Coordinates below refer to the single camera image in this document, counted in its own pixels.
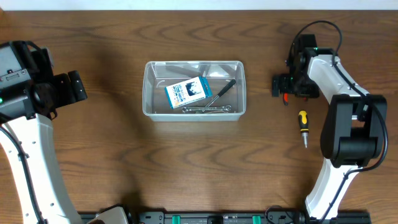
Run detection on red handled pliers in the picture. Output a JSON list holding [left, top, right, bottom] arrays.
[[282, 93, 309, 106]]

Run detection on small black orange hammer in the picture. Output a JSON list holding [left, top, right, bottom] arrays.
[[206, 80, 236, 107]]

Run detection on silver offset wrench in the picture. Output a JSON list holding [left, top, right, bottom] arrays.
[[182, 105, 232, 113]]

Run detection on blue white cardboard box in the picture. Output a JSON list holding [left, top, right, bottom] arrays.
[[164, 76, 213, 109]]

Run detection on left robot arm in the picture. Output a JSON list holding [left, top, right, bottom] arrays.
[[1, 40, 132, 224]]

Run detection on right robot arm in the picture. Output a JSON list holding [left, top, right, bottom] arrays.
[[272, 34, 388, 223]]

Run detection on clear plastic container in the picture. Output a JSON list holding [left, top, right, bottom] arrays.
[[142, 60, 246, 122]]

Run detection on black yellow stubby screwdriver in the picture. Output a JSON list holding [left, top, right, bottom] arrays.
[[298, 110, 309, 148]]

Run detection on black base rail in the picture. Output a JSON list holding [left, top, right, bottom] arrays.
[[77, 208, 373, 224]]

